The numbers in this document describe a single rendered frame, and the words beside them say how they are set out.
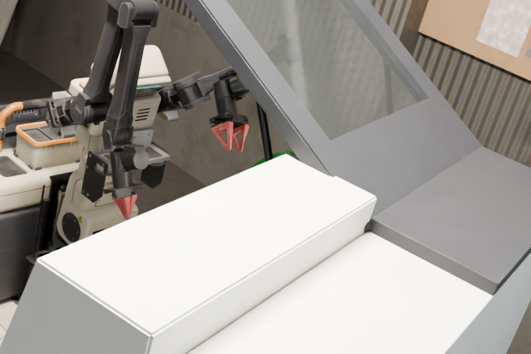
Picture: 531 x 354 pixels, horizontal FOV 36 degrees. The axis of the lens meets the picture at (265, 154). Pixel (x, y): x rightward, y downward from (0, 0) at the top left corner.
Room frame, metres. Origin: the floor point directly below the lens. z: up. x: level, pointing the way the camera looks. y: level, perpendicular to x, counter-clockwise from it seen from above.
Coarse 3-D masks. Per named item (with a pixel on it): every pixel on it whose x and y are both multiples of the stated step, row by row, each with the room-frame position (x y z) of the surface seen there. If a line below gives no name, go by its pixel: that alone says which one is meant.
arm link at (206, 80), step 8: (216, 72) 2.60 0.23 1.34; (224, 72) 2.60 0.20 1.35; (184, 80) 2.56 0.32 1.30; (192, 80) 2.58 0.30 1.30; (200, 80) 2.58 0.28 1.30; (208, 80) 2.58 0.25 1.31; (216, 80) 2.59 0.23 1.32; (176, 88) 2.56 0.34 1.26; (208, 88) 2.58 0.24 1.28; (208, 96) 2.58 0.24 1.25; (192, 104) 2.55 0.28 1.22
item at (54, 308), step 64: (256, 192) 1.37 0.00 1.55; (320, 192) 1.44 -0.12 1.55; (64, 256) 1.00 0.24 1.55; (128, 256) 1.04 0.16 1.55; (192, 256) 1.09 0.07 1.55; (256, 256) 1.14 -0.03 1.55; (320, 256) 1.32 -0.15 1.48; (64, 320) 0.94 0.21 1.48; (128, 320) 0.90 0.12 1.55; (192, 320) 0.96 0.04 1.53
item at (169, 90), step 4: (164, 88) 2.65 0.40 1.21; (168, 88) 2.63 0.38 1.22; (172, 88) 2.63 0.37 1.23; (168, 92) 2.62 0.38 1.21; (172, 92) 2.62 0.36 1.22; (168, 96) 2.62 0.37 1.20; (172, 96) 2.61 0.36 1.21; (176, 96) 2.60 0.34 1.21; (168, 100) 2.61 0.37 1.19; (172, 100) 2.62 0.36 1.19; (176, 100) 2.61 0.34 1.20; (168, 104) 2.62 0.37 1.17; (172, 104) 2.61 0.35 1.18; (176, 104) 2.63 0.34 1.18; (168, 108) 2.63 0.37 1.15; (172, 108) 2.63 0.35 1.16; (176, 108) 2.66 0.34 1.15; (180, 108) 2.67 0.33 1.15
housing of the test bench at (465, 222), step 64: (448, 192) 1.74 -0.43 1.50; (512, 192) 1.84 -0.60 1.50; (384, 256) 1.41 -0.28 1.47; (448, 256) 1.42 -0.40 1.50; (512, 256) 1.50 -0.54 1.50; (256, 320) 1.09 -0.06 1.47; (320, 320) 1.14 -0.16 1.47; (384, 320) 1.19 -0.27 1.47; (448, 320) 1.24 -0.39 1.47; (512, 320) 1.80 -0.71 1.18
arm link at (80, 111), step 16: (112, 0) 2.19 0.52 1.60; (128, 0) 2.15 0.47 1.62; (144, 0) 2.18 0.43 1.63; (112, 16) 2.20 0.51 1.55; (144, 16) 2.16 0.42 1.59; (112, 32) 2.20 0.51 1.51; (112, 48) 2.20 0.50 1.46; (96, 64) 2.22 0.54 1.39; (112, 64) 2.22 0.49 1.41; (96, 80) 2.21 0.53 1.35; (80, 96) 2.21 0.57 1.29; (96, 96) 2.21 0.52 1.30; (80, 112) 2.21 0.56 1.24
